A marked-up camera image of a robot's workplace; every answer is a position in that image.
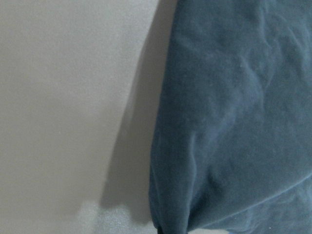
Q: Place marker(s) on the black graphic t-shirt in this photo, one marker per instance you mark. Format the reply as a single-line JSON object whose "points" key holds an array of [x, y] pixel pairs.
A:
{"points": [[232, 147]]}

